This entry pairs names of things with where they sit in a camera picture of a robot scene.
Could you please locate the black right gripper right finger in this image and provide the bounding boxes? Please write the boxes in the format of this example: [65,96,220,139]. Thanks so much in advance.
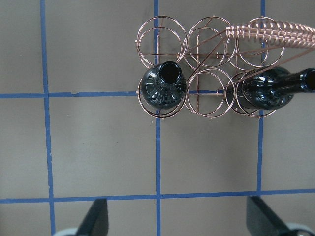
[246,196,299,236]

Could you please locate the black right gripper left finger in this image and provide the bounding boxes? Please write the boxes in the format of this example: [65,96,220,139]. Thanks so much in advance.
[76,199,109,236]

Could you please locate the dark bottle in basket corner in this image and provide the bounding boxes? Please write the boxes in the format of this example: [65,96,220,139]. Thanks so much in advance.
[140,61,187,109]

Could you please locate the dark bottle under basket handle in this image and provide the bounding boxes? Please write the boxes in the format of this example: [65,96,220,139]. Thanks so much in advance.
[237,66,315,111]

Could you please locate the copper wire wine basket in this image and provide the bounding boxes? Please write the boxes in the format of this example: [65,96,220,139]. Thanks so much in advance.
[135,16,315,119]

